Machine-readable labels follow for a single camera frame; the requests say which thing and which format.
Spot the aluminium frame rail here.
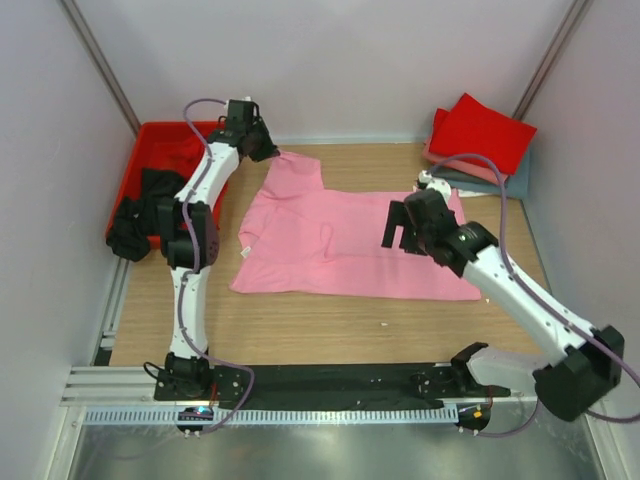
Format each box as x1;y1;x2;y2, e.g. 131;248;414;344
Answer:
60;365;166;407

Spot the folded white t-shirt bottom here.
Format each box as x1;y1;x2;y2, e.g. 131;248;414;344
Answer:
456;189;491;198

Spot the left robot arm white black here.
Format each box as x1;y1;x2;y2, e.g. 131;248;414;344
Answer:
154;97;279;401

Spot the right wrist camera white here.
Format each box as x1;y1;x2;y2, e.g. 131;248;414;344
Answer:
414;170;453;203

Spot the red plastic bin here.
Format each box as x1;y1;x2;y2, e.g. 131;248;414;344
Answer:
105;121;221;251

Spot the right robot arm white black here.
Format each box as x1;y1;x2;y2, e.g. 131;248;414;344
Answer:
382;189;625;421

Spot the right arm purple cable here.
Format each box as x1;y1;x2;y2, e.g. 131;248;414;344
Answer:
424;153;640;440

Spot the folded salmon pink t-shirt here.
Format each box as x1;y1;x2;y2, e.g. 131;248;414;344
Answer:
422;143;509;185

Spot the black crumpled t-shirt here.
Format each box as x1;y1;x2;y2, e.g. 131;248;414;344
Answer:
106;168;186;262

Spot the red crumpled t-shirt in bin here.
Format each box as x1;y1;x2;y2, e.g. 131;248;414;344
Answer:
165;137;206;176

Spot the folded red t-shirt top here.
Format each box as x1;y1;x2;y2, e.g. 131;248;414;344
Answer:
427;93;538;176

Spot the white slotted cable duct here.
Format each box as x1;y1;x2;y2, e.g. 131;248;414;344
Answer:
84;404;458;427

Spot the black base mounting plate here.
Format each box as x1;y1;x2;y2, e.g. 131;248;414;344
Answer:
154;363;510;412

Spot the folded grey t-shirt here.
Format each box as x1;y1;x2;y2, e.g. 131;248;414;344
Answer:
434;150;531;200

